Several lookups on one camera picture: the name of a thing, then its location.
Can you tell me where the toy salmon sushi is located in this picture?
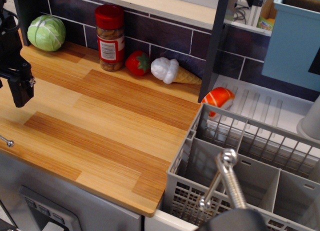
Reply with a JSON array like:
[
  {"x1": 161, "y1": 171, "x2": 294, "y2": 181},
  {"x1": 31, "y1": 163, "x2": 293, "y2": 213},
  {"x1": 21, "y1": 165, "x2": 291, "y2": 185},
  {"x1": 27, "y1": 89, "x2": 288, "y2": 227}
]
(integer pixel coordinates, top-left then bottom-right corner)
[{"x1": 200, "y1": 87, "x2": 235, "y2": 110}]

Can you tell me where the light blue box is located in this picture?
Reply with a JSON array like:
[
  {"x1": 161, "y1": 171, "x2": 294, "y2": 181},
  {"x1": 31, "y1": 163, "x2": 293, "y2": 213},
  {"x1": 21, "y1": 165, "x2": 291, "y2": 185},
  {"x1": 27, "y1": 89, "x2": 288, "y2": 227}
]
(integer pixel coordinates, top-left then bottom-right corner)
[{"x1": 262, "y1": 0, "x2": 320, "y2": 91}]

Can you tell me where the red toy strawberry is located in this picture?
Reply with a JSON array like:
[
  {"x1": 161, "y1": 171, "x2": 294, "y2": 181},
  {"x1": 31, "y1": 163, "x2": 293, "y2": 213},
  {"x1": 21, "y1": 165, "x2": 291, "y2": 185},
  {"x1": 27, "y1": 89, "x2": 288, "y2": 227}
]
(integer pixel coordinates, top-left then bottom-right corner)
[{"x1": 125, "y1": 50, "x2": 151, "y2": 76}]

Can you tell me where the grey dishwasher control panel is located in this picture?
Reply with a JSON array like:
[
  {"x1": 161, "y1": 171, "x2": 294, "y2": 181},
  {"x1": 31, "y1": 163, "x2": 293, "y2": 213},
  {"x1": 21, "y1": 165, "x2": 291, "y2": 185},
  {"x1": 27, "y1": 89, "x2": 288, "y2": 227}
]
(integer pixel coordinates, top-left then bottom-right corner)
[{"x1": 19, "y1": 185, "x2": 82, "y2": 231}]

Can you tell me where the grey cylindrical cup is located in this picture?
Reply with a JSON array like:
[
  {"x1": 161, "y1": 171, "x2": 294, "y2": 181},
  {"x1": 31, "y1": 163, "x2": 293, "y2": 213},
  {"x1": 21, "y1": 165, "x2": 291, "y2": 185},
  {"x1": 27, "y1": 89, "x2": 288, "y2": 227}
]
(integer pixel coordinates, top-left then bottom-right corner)
[{"x1": 296, "y1": 97, "x2": 320, "y2": 143}]

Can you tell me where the silver metal faucet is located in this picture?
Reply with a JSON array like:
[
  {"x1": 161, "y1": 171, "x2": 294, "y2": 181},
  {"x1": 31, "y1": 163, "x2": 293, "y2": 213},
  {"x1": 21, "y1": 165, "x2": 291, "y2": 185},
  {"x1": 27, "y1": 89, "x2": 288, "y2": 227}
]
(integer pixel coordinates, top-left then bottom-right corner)
[{"x1": 197, "y1": 148, "x2": 270, "y2": 231}]

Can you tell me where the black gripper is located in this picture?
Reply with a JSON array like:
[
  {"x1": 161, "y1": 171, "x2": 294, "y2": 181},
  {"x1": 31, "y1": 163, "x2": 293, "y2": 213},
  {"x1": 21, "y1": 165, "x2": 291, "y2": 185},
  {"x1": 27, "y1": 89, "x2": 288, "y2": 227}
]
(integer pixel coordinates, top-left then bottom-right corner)
[{"x1": 0, "y1": 0, "x2": 36, "y2": 108}]

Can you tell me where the silver knob handle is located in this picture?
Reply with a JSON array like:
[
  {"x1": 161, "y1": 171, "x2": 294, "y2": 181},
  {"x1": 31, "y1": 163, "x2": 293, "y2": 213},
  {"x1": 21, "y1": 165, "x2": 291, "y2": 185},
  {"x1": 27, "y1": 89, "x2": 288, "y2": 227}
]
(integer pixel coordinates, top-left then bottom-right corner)
[{"x1": 0, "y1": 135, "x2": 15, "y2": 148}]

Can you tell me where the toy ice cream cone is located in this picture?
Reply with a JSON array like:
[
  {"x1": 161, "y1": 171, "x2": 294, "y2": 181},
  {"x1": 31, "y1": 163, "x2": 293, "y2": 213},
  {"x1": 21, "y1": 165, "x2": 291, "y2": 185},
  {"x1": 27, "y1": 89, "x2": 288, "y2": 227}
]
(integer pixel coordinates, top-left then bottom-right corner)
[{"x1": 151, "y1": 57, "x2": 202, "y2": 85}]

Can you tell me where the green toy cabbage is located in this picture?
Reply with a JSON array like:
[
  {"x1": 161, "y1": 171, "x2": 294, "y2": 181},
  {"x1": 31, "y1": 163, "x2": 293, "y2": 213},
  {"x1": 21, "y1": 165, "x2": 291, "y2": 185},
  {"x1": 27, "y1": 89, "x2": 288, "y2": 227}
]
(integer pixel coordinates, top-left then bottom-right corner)
[{"x1": 27, "y1": 15, "x2": 67, "y2": 52}]

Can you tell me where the colourful cardboard box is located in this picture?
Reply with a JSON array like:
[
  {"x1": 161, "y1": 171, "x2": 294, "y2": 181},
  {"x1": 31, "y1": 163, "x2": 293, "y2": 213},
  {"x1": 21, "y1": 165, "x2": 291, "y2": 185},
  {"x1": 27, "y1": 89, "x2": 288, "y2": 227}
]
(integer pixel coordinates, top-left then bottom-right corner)
[{"x1": 256, "y1": 0, "x2": 277, "y2": 31}]

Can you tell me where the grey plastic drying rack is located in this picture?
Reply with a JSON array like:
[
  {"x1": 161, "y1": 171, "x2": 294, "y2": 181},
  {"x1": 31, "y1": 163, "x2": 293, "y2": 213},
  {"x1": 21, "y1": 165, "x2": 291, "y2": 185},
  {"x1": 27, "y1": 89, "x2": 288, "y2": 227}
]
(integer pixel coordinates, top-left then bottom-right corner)
[{"x1": 162, "y1": 104, "x2": 320, "y2": 231}]

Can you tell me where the dark grey vertical post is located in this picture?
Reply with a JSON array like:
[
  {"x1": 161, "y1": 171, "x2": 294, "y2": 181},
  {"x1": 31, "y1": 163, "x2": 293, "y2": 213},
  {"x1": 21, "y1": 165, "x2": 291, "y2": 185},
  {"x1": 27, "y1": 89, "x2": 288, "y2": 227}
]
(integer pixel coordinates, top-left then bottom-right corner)
[{"x1": 198, "y1": 0, "x2": 229, "y2": 103}]

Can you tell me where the red-lidded spice jar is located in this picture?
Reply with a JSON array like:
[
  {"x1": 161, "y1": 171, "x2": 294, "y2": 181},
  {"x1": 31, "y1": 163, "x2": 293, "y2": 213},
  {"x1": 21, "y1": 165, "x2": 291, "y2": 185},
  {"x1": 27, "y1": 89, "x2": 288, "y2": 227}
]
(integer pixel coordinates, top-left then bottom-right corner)
[{"x1": 94, "y1": 4, "x2": 125, "y2": 72}]

